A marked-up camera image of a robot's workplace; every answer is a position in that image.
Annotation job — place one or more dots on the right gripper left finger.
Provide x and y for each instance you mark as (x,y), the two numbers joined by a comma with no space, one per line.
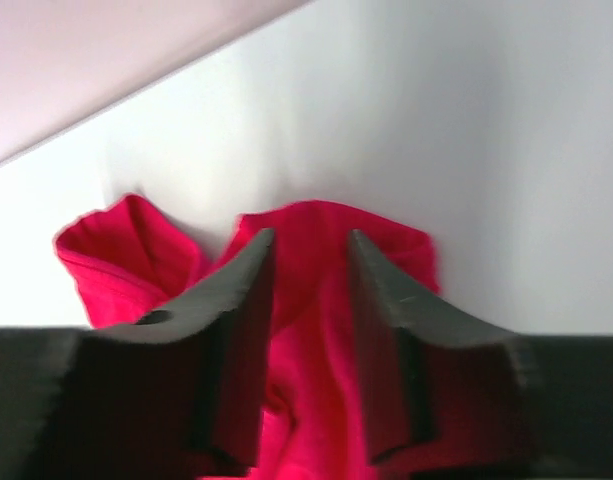
(194,372)

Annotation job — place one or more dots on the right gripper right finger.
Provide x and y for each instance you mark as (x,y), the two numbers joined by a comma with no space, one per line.
(395,318)

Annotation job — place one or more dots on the red t shirt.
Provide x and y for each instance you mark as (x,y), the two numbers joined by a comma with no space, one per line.
(129,259)

